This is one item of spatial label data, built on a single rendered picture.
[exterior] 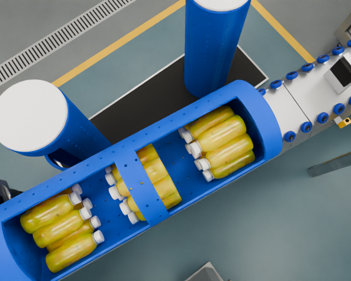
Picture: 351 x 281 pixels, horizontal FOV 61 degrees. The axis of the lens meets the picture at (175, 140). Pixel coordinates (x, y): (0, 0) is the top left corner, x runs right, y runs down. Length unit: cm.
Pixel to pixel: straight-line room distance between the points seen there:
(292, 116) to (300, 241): 112
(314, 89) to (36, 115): 108
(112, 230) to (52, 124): 43
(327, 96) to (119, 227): 94
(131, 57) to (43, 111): 133
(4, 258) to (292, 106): 109
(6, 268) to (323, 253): 183
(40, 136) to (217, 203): 128
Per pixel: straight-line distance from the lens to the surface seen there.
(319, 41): 266
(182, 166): 110
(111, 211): 111
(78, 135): 126
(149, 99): 206
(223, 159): 94
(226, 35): 144
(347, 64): 125
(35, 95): 122
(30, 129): 118
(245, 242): 208
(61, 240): 108
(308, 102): 130
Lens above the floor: 204
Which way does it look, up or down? 75 degrees down
